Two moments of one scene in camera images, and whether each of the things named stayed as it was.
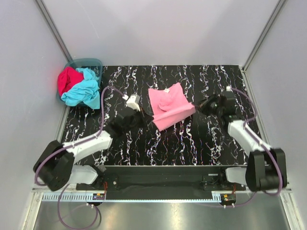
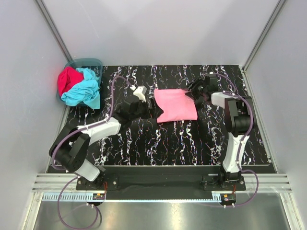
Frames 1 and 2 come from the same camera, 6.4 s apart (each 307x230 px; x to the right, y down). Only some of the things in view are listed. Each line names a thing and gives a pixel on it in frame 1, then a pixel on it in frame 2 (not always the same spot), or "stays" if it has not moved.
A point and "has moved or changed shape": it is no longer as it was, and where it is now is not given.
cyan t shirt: [86, 93] stays
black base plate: [161, 182] stays
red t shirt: [67, 78] stays
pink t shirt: [169, 105] has moved or changed shape
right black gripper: [204, 106] -> [196, 83]
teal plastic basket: [95, 65] stays
